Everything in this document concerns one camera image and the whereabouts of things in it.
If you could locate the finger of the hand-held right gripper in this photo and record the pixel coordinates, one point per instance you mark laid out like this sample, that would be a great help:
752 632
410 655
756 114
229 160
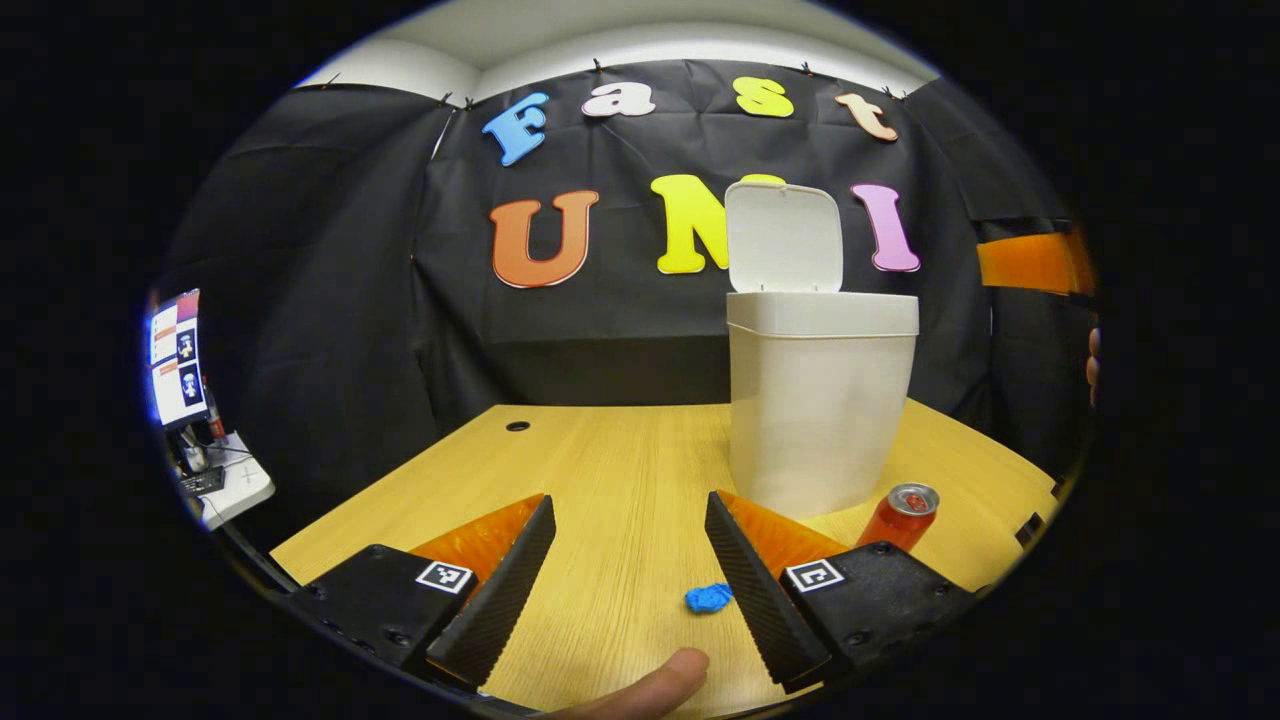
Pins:
1030 263

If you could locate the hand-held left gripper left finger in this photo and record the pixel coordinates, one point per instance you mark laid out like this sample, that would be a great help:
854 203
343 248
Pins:
500 600

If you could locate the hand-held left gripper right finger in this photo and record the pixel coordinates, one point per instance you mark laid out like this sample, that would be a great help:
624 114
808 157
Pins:
760 600

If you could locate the blue paper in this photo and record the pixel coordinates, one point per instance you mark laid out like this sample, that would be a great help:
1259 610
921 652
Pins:
708 598

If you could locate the red pop can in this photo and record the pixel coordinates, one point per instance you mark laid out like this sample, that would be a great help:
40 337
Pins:
895 525

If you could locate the white desktop garbage bin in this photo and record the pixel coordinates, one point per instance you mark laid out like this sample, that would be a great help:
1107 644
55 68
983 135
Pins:
815 400

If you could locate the wooden desktop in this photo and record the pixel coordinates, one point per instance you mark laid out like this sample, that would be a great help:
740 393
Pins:
620 470

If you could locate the white side table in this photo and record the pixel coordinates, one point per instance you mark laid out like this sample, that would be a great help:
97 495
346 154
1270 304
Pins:
245 485

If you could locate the black keyboard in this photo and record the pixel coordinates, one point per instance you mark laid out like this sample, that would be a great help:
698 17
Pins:
203 481

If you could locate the black backdrop cloth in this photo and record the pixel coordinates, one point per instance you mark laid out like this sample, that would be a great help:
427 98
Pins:
330 300

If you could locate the computer monitor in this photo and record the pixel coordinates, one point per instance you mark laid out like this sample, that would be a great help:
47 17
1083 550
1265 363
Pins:
178 360

